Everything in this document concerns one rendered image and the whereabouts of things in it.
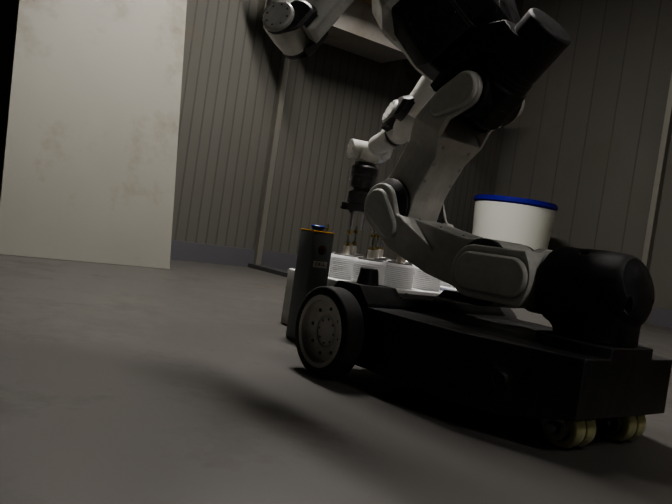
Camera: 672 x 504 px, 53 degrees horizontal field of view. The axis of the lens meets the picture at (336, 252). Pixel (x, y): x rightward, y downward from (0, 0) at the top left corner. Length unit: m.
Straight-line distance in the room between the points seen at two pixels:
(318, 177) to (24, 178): 2.13
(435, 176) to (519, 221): 3.23
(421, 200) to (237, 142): 2.92
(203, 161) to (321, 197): 0.94
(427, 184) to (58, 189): 2.20
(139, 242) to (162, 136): 0.57
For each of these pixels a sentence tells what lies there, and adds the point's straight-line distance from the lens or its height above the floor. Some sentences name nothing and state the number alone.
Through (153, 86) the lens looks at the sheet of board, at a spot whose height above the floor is 0.93.
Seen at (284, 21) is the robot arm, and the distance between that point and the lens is 1.62.
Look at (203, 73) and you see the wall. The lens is 4.42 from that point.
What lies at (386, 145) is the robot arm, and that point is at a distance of 2.09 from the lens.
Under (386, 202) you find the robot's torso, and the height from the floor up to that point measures 0.41.
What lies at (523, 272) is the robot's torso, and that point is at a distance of 1.35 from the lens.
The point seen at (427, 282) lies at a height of 0.20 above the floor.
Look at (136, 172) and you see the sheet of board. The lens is 3.61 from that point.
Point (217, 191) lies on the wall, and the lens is 4.42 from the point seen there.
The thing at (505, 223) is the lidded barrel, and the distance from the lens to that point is 4.86.
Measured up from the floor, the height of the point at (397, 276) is 0.21.
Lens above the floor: 0.32
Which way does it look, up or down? 2 degrees down
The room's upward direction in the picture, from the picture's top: 8 degrees clockwise
